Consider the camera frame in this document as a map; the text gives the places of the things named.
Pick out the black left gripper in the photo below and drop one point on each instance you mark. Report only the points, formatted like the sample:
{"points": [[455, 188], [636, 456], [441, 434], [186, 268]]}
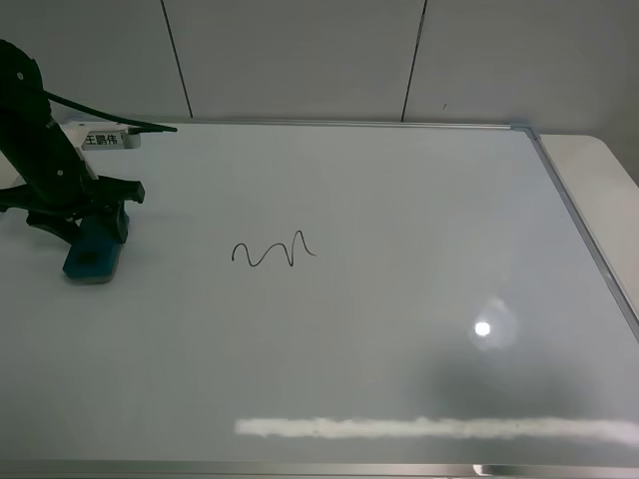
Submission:
{"points": [[59, 184]]}

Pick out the teal whiteboard eraser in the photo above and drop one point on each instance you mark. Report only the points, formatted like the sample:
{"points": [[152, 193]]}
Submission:
{"points": [[93, 258]]}

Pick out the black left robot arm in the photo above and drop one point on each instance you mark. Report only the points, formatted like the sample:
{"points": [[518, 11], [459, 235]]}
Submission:
{"points": [[22, 92]]}

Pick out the white aluminium-framed whiteboard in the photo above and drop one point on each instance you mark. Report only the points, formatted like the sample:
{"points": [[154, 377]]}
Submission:
{"points": [[324, 301]]}

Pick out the white labelled wrist camera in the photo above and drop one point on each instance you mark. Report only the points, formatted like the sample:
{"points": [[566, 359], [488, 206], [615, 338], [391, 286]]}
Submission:
{"points": [[97, 136]]}

